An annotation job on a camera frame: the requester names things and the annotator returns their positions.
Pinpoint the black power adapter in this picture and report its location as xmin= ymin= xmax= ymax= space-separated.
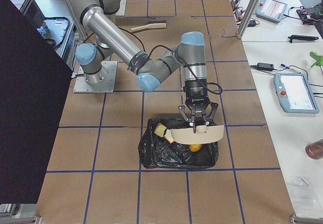
xmin=256 ymin=63 xmax=275 ymax=71

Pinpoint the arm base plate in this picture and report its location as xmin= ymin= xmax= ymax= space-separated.
xmin=73 ymin=61 xmax=118 ymax=93

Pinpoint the cream hand brush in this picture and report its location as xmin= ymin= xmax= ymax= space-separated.
xmin=131 ymin=20 xmax=167 ymax=32

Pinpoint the aluminium frame post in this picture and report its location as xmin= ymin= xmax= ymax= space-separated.
xmin=236 ymin=0 xmax=260 ymax=39

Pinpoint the black bag lined bin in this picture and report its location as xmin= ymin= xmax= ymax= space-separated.
xmin=138 ymin=117 xmax=219 ymax=170

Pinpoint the torn bread piece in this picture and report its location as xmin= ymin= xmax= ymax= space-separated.
xmin=154 ymin=123 xmax=167 ymax=138

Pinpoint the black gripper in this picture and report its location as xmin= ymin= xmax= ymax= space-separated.
xmin=178 ymin=79 xmax=219 ymax=133

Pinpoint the teach pendant far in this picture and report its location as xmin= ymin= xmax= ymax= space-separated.
xmin=255 ymin=0 xmax=287 ymax=23

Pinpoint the teach pendant near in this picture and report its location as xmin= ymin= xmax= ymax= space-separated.
xmin=274 ymin=73 xmax=319 ymax=114

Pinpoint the yellow lemon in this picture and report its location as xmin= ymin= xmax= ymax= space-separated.
xmin=189 ymin=144 xmax=202 ymax=152

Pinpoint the black handle tool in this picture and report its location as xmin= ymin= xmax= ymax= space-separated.
xmin=288 ymin=34 xmax=319 ymax=43

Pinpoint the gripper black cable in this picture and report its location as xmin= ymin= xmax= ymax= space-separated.
xmin=118 ymin=27 xmax=223 ymax=95

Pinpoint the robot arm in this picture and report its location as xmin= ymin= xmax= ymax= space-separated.
xmin=71 ymin=0 xmax=218 ymax=129

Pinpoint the teach pendant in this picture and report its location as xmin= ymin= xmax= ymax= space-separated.
xmin=255 ymin=0 xmax=287 ymax=23
xmin=274 ymin=73 xmax=319 ymax=114

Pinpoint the white bread slice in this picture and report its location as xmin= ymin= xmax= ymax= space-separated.
xmin=164 ymin=129 xmax=174 ymax=144

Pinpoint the green clamp tool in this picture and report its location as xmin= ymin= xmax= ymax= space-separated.
xmin=309 ymin=51 xmax=323 ymax=68

